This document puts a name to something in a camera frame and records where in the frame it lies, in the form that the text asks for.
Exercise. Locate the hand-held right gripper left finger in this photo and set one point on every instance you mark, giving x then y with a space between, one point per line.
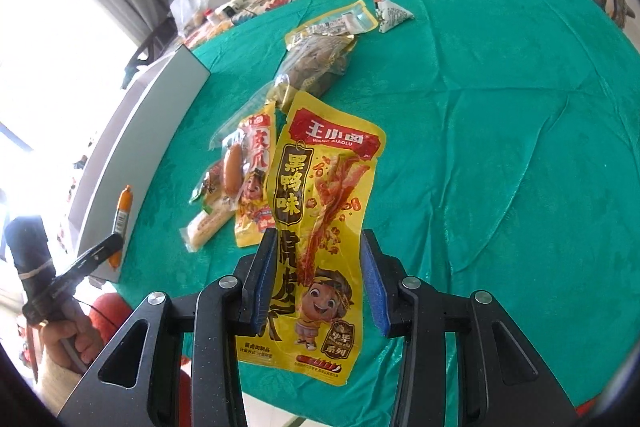
260 279

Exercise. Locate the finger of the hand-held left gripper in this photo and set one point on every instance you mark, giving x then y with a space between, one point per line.
85 262

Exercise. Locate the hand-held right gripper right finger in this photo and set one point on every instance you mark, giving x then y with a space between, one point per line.
376 289

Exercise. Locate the large yellow snack packet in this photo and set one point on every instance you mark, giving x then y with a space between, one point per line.
320 187

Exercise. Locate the white storage box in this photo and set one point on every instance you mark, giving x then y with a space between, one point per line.
145 137

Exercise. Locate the person's left forearm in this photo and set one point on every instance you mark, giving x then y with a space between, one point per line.
55 382

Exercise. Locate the person's left hand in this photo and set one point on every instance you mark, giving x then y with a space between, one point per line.
70 337

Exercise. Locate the orange sausage stick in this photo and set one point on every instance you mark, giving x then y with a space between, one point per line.
121 212

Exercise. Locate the pale bread roll packet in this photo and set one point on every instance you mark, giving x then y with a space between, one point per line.
205 229

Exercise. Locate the small yellow snack packet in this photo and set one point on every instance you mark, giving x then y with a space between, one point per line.
255 202

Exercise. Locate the brown meat snack packet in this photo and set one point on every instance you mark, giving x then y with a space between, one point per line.
210 184

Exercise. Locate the clear sausage packet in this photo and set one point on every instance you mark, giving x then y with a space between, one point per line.
232 167

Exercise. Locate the dark wooden chair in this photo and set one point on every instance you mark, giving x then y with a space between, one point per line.
142 52

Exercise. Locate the clear gold snack bag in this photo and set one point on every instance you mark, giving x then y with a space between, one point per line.
312 64

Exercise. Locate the yellow-edged clear packet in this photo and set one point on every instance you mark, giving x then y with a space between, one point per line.
345 22

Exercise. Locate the white power strip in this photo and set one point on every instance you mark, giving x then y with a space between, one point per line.
226 10

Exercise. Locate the triangular printed snack packet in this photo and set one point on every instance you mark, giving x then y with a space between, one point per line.
392 14

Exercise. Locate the clear plastic bag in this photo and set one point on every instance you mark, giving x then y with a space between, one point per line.
190 2

